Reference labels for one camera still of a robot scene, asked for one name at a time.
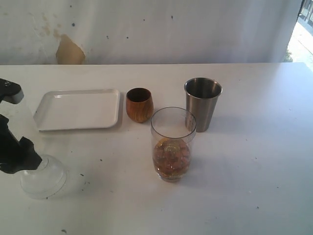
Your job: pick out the stainless steel cup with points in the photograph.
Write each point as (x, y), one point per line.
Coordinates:
(201, 98)

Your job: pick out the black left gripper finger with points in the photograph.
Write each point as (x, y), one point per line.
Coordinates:
(31, 159)

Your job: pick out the brown wooden cup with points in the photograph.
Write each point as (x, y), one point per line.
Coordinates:
(139, 104)

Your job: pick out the pile of wooden blocks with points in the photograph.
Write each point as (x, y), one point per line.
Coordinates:
(171, 158)

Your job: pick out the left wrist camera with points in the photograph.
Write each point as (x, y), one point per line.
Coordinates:
(10, 92)

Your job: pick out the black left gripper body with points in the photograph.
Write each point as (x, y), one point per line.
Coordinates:
(10, 150)

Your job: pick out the clear plastic shaker cup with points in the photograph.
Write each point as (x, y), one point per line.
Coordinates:
(172, 132)

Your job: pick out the clear plastic dome lid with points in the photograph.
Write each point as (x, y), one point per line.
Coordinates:
(46, 180)

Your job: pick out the white rectangular tray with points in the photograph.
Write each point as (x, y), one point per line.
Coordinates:
(76, 110)

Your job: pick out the frosted translucent plastic cup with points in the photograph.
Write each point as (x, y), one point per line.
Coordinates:
(21, 123)

